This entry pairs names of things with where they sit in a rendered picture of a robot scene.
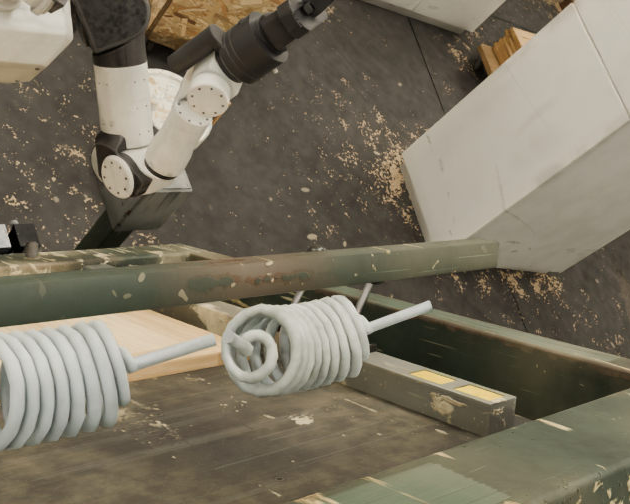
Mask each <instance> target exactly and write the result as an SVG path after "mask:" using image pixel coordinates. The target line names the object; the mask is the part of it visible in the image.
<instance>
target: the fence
mask: <svg viewBox="0 0 630 504"><path fill-rule="evenodd" d="M101 268H113V266H110V265H107V264H100V265H87V266H83V270H89V269H101ZM150 310H152V311H154V312H157V313H160V314H162V315H165V316H168V317H170V318H173V319H176V320H178V321H181V322H184V323H186V324H189V325H192V326H195V327H197V328H200V329H203V330H205V331H208V332H211V333H213V334H216V335H219V336H221V337H222V336H223V333H224V332H225V329H226V327H227V325H228V323H229V322H230V321H231V320H232V319H233V318H234V317H235V316H236V315H237V314H238V313H239V312H240V311H242V310H243V308H240V307H237V306H234V305H231V304H228V303H225V302H221V301H216V302H208V303H199V304H191V305H183V306H174V307H166V308H158V309H150ZM420 371H428V372H431V373H434V374H437V375H440V376H443V377H446V378H449V379H452V380H455V381H452V382H448V383H444V384H438V383H435V382H432V381H429V380H426V379H423V378H420V377H417V376H414V375H411V374H412V373H416V372H420ZM339 383H342V384H344V385H347V386H350V387H352V388H355V389H358V390H360V391H363V392H365V393H368V394H371V395H373V396H376V397H379V398H381V399H384V400H387V401H389V402H392V403H395V404H397V405H400V406H403V407H405V408H408V409H411V410H413V411H416V412H419V413H421V414H424V415H427V416H429V417H432V418H435V419H437V420H440V421H443V422H445V423H448V424H451V425H453V426H456V427H459V428H461V429H464V430H467V431H469V432H472V433H475V434H477V435H480V436H483V437H486V436H489V435H492V434H495V433H498V432H501V431H504V430H507V429H510V428H513V427H514V417H515V407H516V397H515V396H512V395H509V394H506V393H503V392H500V391H497V390H494V389H490V388H487V387H484V386H481V385H478V384H475V383H472V382H469V381H466V380H463V379H460V378H456V377H453V376H450V375H447V374H444V373H441V372H438V371H435V370H432V369H429V368H426V367H422V366H419V365H416V364H413V363H410V362H407V361H404V360H401V359H398V358H395V357H392V356H388V355H385V354H382V353H379V352H372V353H370V355H369V358H368V359H367V360H366V361H362V367H361V370H360V373H359V375H358V376H357V377H354V378H350V377H346V378H345V379H344V381H341V382H339ZM469 385H471V386H474V387H477V388H480V389H483V390H486V391H489V392H492V393H495V394H498V395H501V396H503V397H500V398H496V399H493V400H486V399H483V398H480V397H477V396H474V395H471V394H468V393H465V392H462V391H459V390H456V389H457V388H461V387H465V386H469Z"/></svg>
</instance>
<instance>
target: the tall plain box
mask: <svg viewBox="0 0 630 504"><path fill-rule="evenodd" d="M574 3H575V4H574ZM574 3H571V4H569V5H568V6H567V7H566V8H565V9H564V10H563V11H562V12H560V13H559V14H558V15H557V16H556V17H555V18H554V19H553V20H551V21H550V22H549V23H548V24H547V25H546V26H545V27H544V28H542V29H541V30H540V31H539V32H538V33H537V34H536V35H535V36H533V37H532V38H531V39H530V40H529V41H528V42H527V43H526V44H524V45H523V46H522V47H521V48H520V49H519V50H518V51H517V52H515V53H514V54H513V55H512V56H511V57H510V58H509V59H508V60H506V61H505V62H504V63H503V64H502V65H501V66H500V67H499V68H497V69H496V70H495V71H494V72H493V73H492V74H491V75H490V76H488V77H487V78H486V79H485V80H484V81H483V82H482V83H481V84H479V85H478V86H477V87H476V88H475V89H474V90H473V91H472V92H470V93H469V94H468V95H467V96H466V97H465V98H464V99H463V100H461V101H460V102H459V103H458V104H457V105H456V106H455V107H454V108H452V109H451V110H450V111H449V112H448V113H447V114H446V115H445V116H443V117H442V118H441V119H440V120H439V121H438V122H437V123H436V124H434V125H433V126H432V127H431V128H430V129H429V130H428V131H427V132H425V133H424V134H423V135H422V136H421V137H420V138H419V139H418V140H416V141H415V142H414V143H413V144H412V145H411V146H410V147H409V148H407V149H406V150H405V151H404V152H403V153H402V155H403V158H404V161H405V162H404V163H403V164H402V165H401V166H400V169H401V172H402V175H403V178H404V181H405V184H406V187H407V190H408V193H409V196H410V199H411V202H412V204H413V207H414V210H415V213H416V216H417V219H418V222H419V225H420V228H421V231H422V234H423V237H424V240H425V242H435V241H448V240H460V239H473V238H482V239H488V240H494V241H498V242H499V252H498V264H497V267H496V268H503V269H512V270H521V271H530V272H539V273H547V272H549V271H551V272H559V273H561V272H563V271H564V270H566V269H568V268H569V267H571V266H572V265H574V264H576V263H577V262H579V261H580V260H582V259H584V258H585V257H587V256H588V255H590V254H592V253H593V252H595V251H596V250H598V249H600V248H601V247H603V246H605V245H606V244H608V243H609V242H611V241H613V240H614V239H616V238H617V237H619V236H621V235H622V234H624V233H625V232H627V231H629V230H630V0H575V1H574Z"/></svg>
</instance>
